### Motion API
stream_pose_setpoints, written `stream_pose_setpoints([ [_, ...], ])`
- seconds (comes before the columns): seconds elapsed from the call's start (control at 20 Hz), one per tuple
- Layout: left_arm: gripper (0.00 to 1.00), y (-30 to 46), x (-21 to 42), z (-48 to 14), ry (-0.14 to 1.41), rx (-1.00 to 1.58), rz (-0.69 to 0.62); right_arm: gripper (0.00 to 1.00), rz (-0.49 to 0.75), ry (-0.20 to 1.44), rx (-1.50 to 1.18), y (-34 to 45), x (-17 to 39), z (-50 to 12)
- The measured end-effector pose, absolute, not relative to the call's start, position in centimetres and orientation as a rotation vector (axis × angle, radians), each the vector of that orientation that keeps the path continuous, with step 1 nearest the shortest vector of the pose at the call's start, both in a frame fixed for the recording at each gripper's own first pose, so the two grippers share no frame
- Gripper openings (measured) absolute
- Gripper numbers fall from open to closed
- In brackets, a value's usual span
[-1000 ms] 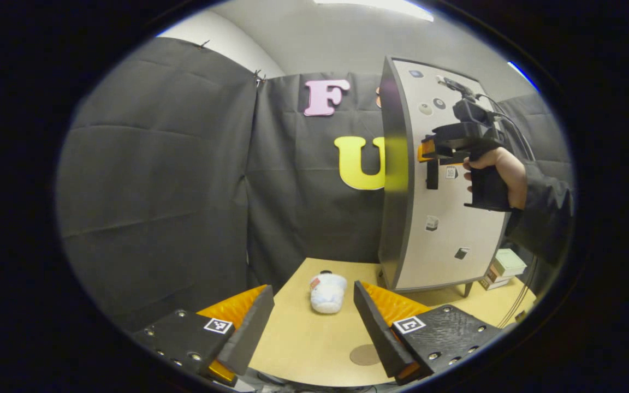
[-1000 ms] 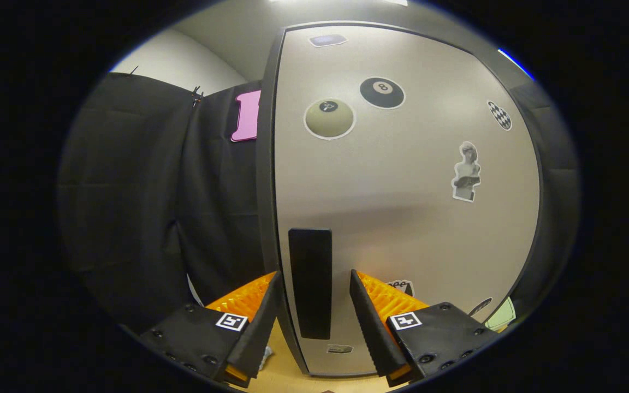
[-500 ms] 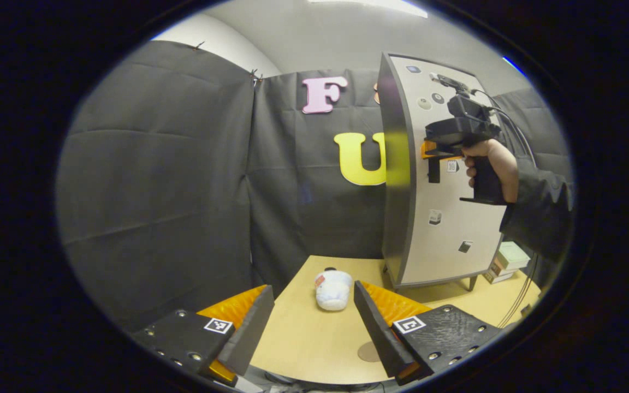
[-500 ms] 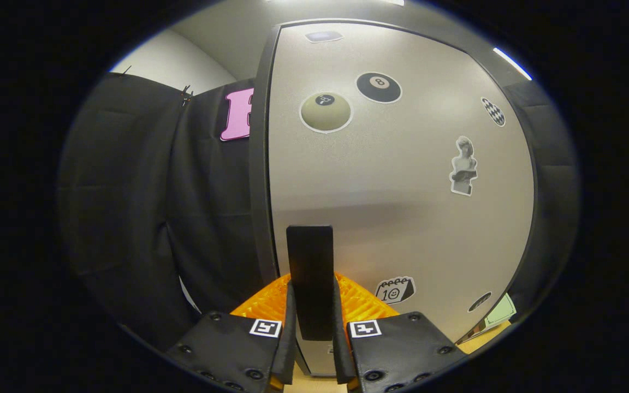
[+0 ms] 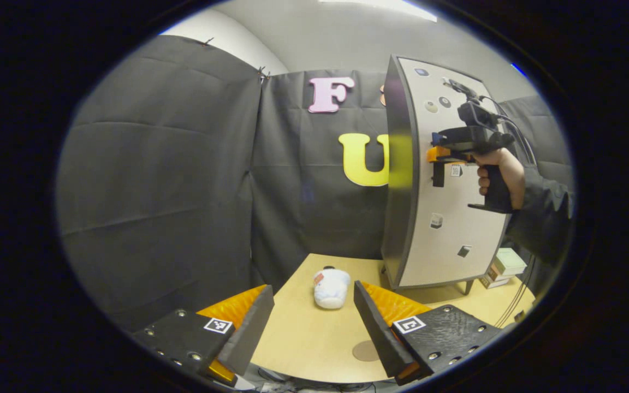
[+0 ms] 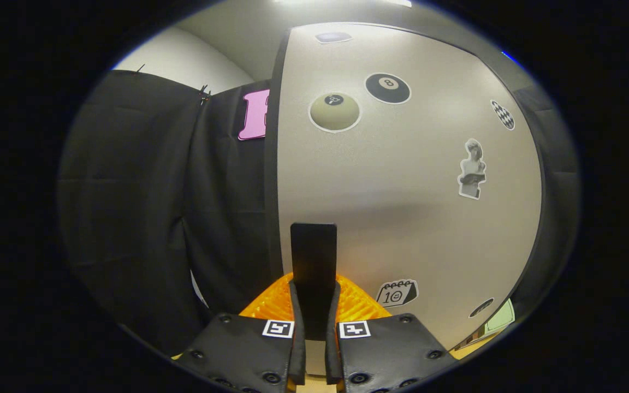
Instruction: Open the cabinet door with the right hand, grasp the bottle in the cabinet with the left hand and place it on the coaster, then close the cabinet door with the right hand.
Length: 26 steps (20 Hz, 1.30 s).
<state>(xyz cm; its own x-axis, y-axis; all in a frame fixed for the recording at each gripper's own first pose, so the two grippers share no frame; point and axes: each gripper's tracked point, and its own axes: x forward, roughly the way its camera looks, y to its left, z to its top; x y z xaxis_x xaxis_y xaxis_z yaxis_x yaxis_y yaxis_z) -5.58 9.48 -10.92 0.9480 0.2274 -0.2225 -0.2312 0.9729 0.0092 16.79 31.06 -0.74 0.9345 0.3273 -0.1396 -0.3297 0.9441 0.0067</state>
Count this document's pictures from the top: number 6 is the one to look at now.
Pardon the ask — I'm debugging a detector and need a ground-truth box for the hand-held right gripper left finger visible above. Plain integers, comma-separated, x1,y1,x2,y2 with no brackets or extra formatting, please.
175,273,307,393

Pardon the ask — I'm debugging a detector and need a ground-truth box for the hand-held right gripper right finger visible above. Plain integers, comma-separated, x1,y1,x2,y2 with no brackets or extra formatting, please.
325,273,460,393

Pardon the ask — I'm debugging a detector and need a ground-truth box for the black door handle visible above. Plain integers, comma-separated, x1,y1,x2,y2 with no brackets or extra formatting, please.
290,223,338,342

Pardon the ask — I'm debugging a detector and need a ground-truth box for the grey cabinet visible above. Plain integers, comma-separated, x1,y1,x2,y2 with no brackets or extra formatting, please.
264,22,547,350

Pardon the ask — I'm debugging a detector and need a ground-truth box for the pale green box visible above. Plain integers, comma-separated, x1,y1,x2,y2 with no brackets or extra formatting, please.
484,299,516,335

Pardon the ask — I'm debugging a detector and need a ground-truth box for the black backdrop cloth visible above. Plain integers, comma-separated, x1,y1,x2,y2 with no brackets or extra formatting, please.
58,70,581,355

